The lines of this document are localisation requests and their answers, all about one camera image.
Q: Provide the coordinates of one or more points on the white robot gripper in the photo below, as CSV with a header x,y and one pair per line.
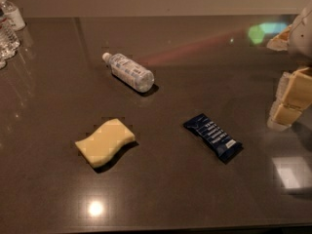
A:
x,y
302,38

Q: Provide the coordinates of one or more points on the dark blue rxbar wrapper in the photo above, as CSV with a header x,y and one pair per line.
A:
x,y
219,141

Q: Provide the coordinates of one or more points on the clear plastic water bottle lying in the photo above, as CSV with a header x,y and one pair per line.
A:
x,y
130,72

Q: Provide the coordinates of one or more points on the yellow sponge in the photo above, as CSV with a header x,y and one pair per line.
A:
x,y
102,145

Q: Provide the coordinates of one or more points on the clear ribbed water bottle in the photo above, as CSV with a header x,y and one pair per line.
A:
x,y
9,41

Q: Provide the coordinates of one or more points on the upright water bottle white label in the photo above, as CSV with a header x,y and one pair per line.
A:
x,y
12,12

